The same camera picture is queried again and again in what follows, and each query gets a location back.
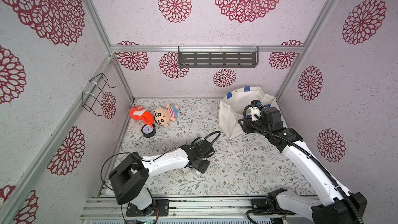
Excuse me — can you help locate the white canvas tote bag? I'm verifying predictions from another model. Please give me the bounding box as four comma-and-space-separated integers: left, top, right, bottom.
218, 86, 276, 140

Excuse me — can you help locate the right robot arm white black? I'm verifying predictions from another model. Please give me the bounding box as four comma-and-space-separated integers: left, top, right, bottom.
238, 101, 368, 224

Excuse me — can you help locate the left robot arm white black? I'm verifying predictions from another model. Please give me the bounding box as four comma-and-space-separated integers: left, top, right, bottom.
108, 131, 221, 210

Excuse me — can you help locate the clear compass box barcode label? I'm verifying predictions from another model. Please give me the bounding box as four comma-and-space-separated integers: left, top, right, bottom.
179, 167, 194, 176

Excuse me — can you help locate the cartoon boy plush doll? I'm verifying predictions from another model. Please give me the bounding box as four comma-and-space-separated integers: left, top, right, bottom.
153, 104, 180, 127

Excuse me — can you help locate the small black alarm clock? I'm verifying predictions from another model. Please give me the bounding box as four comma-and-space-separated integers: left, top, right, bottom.
141, 124, 156, 138

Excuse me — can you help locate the red plush toy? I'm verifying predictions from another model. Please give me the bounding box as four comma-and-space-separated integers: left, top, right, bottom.
129, 105, 154, 125

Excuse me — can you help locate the aluminium front rail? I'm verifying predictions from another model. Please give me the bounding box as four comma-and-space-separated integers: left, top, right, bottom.
79, 195, 266, 221

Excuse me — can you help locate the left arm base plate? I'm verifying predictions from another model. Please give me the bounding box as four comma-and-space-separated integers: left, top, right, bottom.
126, 199, 170, 217

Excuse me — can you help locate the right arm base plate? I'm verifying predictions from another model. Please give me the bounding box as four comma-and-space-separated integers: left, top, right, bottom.
250, 197, 279, 215

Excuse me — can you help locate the grey wall shelf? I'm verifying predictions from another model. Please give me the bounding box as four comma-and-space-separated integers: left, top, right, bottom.
177, 47, 259, 68

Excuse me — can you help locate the black wire wall rack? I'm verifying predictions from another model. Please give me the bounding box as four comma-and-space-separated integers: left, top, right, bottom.
81, 73, 117, 119

